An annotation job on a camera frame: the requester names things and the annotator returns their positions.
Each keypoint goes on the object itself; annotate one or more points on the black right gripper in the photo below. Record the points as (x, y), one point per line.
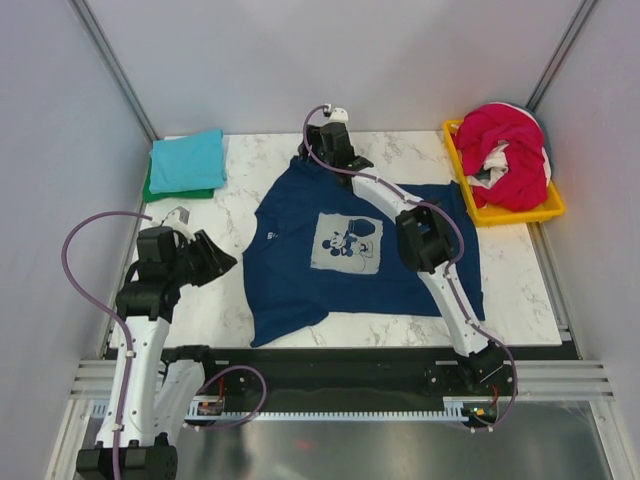
(314, 137)

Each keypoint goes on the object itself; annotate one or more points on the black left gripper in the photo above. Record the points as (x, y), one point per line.
(216, 262)

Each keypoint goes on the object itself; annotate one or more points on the navy blue printed t shirt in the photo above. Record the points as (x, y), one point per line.
(319, 249)

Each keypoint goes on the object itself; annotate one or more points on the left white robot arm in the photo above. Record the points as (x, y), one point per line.
(146, 410)

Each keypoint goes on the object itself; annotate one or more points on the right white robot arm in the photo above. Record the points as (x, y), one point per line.
(429, 244)

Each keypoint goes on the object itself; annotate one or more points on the green folded t shirt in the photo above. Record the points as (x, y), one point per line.
(149, 197)

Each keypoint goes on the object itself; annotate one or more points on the light blue folded t shirt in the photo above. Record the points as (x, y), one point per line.
(188, 163)

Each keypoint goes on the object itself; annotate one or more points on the white t shirt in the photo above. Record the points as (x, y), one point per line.
(496, 164)

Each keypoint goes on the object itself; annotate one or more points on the pink t shirt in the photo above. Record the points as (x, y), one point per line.
(522, 189)

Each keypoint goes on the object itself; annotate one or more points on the yellow plastic bin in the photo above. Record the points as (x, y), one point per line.
(491, 215)

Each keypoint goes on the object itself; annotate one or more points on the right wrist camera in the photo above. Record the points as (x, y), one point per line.
(335, 114)

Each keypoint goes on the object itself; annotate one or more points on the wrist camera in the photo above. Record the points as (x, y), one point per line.
(335, 114)
(177, 219)

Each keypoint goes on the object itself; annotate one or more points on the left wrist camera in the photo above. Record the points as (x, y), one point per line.
(177, 219)

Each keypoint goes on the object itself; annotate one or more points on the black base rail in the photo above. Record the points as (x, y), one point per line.
(337, 380)

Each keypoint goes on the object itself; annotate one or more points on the white slotted cable duct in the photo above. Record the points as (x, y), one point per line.
(452, 411)

